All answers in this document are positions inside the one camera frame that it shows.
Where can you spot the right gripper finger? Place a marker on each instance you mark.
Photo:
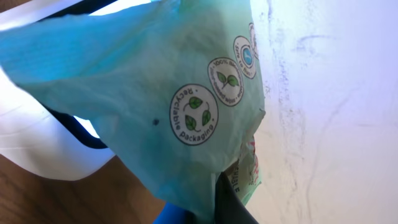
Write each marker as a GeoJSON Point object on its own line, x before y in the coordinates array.
{"type": "Point", "coordinates": [228, 207]}

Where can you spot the light teal candy packet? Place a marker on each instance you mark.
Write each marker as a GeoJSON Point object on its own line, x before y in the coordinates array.
{"type": "Point", "coordinates": [173, 88]}

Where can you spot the white barcode scanner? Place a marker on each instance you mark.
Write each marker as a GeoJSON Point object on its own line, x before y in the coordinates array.
{"type": "Point", "coordinates": [33, 138]}

